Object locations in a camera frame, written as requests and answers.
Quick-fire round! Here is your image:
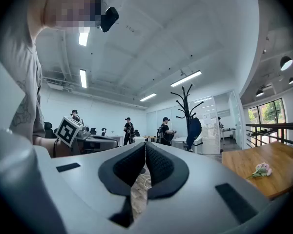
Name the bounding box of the black coat rack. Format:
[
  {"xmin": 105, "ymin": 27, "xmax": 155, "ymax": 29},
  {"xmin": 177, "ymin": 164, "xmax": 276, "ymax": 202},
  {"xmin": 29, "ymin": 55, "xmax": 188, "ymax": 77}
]
[{"xmin": 170, "ymin": 83, "xmax": 205, "ymax": 152}]

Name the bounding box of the black head-worn camera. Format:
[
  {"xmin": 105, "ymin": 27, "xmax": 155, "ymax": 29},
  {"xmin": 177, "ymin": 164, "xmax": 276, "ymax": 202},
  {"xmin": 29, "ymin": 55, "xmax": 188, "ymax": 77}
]
[{"xmin": 95, "ymin": 0, "xmax": 120, "ymax": 33}]

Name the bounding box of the dark blue backpack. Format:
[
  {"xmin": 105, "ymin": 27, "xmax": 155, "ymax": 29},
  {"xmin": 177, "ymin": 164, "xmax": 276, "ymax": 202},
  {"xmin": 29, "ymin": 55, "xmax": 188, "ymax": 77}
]
[{"xmin": 186, "ymin": 117, "xmax": 202, "ymax": 151}]

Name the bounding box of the white desk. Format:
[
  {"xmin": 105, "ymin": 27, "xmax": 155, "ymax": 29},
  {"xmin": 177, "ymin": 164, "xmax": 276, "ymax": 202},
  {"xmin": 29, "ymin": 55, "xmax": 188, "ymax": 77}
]
[{"xmin": 171, "ymin": 136, "xmax": 204, "ymax": 155}]

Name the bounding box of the black metal railing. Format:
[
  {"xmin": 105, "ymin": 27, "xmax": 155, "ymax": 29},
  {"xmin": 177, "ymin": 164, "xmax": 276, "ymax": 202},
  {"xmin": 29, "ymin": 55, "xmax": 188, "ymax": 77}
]
[{"xmin": 245, "ymin": 122, "xmax": 293, "ymax": 149}]

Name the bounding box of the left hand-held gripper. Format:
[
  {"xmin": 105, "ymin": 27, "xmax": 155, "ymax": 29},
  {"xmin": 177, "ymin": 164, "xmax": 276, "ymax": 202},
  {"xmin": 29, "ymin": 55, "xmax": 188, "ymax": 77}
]
[{"xmin": 55, "ymin": 116, "xmax": 119, "ymax": 156}]

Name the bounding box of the ceiling strip light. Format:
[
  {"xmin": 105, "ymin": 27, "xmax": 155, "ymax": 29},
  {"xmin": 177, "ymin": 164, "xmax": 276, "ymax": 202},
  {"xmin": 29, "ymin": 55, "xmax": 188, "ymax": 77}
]
[
  {"xmin": 79, "ymin": 69, "xmax": 87, "ymax": 89},
  {"xmin": 78, "ymin": 27, "xmax": 90, "ymax": 47},
  {"xmin": 139, "ymin": 93, "xmax": 157, "ymax": 102},
  {"xmin": 170, "ymin": 70, "xmax": 202, "ymax": 88}
]

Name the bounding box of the person's head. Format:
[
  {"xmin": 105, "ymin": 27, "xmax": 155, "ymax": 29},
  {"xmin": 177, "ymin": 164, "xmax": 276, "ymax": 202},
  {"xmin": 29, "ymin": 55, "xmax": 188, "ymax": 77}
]
[{"xmin": 42, "ymin": 0, "xmax": 103, "ymax": 31}]

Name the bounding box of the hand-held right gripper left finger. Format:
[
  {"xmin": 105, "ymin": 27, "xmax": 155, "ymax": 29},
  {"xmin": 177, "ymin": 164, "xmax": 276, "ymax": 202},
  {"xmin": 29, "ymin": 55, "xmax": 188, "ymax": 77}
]
[{"xmin": 34, "ymin": 141, "xmax": 147, "ymax": 234}]

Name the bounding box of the pink flower bunch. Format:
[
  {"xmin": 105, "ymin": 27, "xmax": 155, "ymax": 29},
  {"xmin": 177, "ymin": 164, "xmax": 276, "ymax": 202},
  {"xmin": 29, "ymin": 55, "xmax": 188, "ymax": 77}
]
[{"xmin": 246, "ymin": 162, "xmax": 272, "ymax": 179}]

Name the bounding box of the white floor cable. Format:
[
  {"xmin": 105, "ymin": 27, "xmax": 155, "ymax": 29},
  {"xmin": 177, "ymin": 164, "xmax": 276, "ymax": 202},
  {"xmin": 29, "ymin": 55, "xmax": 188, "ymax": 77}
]
[{"xmin": 138, "ymin": 172, "xmax": 152, "ymax": 189}]

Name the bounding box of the wooden table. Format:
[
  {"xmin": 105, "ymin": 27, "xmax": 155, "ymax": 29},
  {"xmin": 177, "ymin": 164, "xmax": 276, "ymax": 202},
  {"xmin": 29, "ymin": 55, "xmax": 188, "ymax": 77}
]
[{"xmin": 221, "ymin": 141, "xmax": 293, "ymax": 199}]

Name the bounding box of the person's grey shirt torso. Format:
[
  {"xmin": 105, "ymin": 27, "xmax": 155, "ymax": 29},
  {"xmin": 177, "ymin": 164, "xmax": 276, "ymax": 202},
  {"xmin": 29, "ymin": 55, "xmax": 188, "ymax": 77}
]
[{"xmin": 0, "ymin": 0, "xmax": 47, "ymax": 146}]

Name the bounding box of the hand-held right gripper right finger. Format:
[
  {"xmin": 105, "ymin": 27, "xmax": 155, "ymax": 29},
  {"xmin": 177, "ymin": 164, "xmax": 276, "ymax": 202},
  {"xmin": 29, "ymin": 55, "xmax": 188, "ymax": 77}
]
[{"xmin": 136, "ymin": 141, "xmax": 270, "ymax": 234}]

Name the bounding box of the large window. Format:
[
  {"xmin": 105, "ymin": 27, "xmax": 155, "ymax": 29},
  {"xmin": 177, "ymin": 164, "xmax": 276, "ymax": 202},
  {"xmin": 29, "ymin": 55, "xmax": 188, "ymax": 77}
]
[{"xmin": 248, "ymin": 97, "xmax": 287, "ymax": 146}]

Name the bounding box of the person's left forearm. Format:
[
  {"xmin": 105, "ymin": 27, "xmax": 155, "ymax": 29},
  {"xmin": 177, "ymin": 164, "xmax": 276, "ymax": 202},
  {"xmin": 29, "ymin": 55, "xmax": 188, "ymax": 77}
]
[{"xmin": 34, "ymin": 137, "xmax": 74, "ymax": 158}]

